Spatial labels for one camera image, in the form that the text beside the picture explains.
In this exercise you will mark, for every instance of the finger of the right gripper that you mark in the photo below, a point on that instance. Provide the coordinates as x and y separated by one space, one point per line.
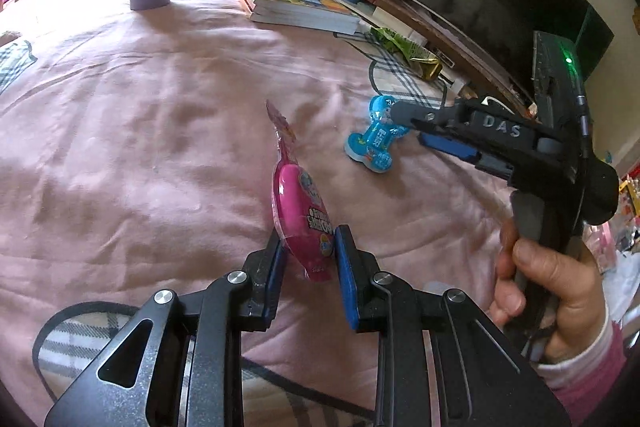
446 121
449 146

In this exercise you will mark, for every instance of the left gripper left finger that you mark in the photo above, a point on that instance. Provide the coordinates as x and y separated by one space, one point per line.
265 272

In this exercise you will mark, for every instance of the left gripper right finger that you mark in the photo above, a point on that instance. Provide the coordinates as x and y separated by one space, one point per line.
363 284

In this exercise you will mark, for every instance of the pink candy pouch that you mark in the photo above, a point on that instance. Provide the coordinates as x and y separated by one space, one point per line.
298 211

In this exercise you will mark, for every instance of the blue toothbrush blister pack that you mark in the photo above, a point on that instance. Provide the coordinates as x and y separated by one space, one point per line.
372 147

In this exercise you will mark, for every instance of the person's right hand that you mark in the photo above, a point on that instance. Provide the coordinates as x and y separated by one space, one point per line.
573 279

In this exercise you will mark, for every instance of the green snack bag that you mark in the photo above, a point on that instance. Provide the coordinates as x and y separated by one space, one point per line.
422 61

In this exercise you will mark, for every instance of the pink tablecloth with plaid patches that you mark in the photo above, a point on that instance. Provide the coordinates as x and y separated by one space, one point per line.
137 154

